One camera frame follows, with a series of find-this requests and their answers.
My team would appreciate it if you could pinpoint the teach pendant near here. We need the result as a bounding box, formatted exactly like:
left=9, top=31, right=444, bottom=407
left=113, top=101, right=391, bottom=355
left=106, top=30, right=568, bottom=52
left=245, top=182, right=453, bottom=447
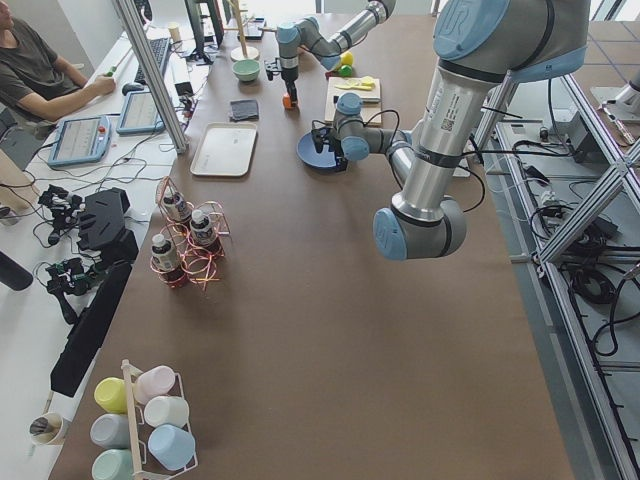
left=47, top=115, right=111, bottom=168

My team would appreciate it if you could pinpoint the copper wire bottle rack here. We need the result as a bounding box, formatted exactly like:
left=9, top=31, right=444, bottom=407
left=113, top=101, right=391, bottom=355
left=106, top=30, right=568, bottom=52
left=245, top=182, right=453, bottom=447
left=149, top=176, right=230, bottom=289

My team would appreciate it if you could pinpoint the green bowl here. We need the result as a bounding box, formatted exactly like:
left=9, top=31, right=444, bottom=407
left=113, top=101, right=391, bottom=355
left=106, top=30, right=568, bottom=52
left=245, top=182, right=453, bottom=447
left=232, top=59, right=261, bottom=82

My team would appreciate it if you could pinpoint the yellow plastic knife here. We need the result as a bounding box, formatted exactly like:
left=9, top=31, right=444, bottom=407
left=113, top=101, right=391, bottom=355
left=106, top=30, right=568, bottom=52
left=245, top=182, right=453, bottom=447
left=334, top=82, right=375, bottom=91

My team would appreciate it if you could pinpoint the blue cup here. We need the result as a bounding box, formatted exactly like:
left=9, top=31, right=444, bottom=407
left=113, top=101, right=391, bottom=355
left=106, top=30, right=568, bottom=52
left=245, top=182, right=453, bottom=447
left=147, top=424, right=196, bottom=471

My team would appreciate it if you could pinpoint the grey cup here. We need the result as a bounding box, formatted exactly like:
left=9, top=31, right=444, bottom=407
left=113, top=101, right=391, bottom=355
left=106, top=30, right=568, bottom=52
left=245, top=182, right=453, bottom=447
left=90, top=413, right=130, bottom=449

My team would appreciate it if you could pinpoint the cream rabbit tray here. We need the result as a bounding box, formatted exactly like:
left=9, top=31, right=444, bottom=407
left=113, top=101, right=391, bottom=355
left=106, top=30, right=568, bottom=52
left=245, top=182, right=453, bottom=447
left=190, top=122, right=257, bottom=177

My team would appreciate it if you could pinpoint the green cup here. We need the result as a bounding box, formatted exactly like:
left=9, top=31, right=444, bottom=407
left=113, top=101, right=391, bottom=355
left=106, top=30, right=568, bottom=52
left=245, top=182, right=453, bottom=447
left=91, top=449, right=133, bottom=480

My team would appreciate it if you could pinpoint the wooden cup stand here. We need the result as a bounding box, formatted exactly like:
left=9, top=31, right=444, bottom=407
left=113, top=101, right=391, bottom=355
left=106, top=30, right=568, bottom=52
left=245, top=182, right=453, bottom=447
left=225, top=0, right=260, bottom=62

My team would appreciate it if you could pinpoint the yellow cup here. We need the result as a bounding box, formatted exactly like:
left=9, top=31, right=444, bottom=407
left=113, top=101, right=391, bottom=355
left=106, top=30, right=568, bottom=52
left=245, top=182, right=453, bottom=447
left=94, top=377, right=127, bottom=414

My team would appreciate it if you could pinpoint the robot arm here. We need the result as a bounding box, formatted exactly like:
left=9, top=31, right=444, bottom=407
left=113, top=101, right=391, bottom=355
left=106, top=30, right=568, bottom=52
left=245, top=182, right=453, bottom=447
left=330, top=1, right=590, bottom=260
left=265, top=0, right=396, bottom=110

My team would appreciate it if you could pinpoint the teach pendant far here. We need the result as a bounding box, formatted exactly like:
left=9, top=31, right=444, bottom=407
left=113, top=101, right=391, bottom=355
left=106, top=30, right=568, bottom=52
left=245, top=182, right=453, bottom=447
left=116, top=90, right=165, bottom=136

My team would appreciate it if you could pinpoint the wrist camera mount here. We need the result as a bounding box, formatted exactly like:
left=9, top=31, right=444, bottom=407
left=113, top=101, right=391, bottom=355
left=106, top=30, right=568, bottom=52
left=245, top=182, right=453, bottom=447
left=264, top=58, right=281, bottom=81
left=311, top=126, right=331, bottom=154

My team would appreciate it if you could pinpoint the wooden cutting board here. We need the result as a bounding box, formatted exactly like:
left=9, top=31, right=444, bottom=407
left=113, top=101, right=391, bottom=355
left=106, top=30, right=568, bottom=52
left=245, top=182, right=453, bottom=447
left=324, top=77, right=382, bottom=122

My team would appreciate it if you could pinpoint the white wire cup rack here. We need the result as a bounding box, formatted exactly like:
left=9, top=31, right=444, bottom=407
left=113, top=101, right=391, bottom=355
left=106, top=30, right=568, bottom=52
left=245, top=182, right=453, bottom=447
left=121, top=359, right=199, bottom=480

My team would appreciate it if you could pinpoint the black keyboard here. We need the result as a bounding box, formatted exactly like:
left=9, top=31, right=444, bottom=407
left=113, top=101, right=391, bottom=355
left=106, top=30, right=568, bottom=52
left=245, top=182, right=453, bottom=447
left=134, top=38, right=171, bottom=85

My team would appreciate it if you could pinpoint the yellow lemon inner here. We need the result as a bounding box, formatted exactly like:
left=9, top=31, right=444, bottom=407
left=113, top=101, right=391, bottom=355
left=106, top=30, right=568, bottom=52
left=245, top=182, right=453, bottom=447
left=340, top=51, right=354, bottom=66

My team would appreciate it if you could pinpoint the seated person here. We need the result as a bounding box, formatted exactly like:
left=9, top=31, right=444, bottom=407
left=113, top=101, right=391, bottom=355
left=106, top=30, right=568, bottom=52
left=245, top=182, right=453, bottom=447
left=1, top=2, right=116, bottom=123

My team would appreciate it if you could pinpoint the grey folded cloth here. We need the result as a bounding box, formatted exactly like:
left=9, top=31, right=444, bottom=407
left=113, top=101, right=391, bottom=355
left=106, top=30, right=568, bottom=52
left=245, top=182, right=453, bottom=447
left=229, top=99, right=259, bottom=122

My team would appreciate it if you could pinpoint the teach pendant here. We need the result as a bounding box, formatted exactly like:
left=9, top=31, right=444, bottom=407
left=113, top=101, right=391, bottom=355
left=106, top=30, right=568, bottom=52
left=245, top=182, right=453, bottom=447
left=116, top=90, right=165, bottom=136
left=47, top=115, right=111, bottom=168

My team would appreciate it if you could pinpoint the blue plate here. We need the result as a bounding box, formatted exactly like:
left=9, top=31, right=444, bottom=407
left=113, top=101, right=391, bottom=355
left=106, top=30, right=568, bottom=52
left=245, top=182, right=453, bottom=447
left=296, top=132, right=348, bottom=173

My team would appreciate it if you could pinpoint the tea bottle one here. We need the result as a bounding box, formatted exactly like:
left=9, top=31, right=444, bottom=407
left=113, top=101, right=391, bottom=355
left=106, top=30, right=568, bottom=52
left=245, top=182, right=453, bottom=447
left=162, top=191, right=191, bottom=222

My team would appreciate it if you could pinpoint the tea bottle three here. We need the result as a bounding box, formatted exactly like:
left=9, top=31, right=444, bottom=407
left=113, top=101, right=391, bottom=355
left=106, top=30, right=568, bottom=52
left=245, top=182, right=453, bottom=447
left=151, top=233, right=181, bottom=273

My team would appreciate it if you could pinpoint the lemon slice inner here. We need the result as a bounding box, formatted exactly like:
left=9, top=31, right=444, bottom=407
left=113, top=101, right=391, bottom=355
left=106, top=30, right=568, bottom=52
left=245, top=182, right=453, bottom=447
left=341, top=78, right=364, bottom=90

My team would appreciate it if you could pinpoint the green lime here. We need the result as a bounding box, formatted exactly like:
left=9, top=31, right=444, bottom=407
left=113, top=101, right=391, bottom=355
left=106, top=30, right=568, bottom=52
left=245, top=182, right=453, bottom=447
left=338, top=65, right=353, bottom=78

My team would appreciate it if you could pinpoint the pink cup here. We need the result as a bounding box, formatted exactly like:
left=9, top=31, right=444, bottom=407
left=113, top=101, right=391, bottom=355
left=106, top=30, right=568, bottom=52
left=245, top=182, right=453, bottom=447
left=133, top=365, right=176, bottom=404

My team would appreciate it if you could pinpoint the aluminium frame post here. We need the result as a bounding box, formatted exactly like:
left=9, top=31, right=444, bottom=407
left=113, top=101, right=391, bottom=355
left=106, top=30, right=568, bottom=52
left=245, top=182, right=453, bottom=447
left=114, top=0, right=188, bottom=154

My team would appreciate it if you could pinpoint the orange fruit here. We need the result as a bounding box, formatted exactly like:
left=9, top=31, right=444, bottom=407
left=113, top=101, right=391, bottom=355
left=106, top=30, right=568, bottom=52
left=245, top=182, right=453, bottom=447
left=282, top=93, right=297, bottom=110

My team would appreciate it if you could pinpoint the white cup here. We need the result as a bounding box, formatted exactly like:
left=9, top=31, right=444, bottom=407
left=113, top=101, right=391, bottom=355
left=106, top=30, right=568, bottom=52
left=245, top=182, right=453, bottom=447
left=143, top=396, right=190, bottom=428

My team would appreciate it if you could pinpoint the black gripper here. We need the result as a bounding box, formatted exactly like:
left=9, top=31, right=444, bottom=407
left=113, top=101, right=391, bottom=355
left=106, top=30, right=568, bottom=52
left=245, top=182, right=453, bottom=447
left=281, top=66, right=299, bottom=105
left=328, top=135, right=348, bottom=170

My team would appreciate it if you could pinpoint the tea bottle two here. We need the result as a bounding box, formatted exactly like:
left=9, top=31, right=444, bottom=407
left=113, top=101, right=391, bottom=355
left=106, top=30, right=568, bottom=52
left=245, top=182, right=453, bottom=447
left=190, top=209, right=216, bottom=247

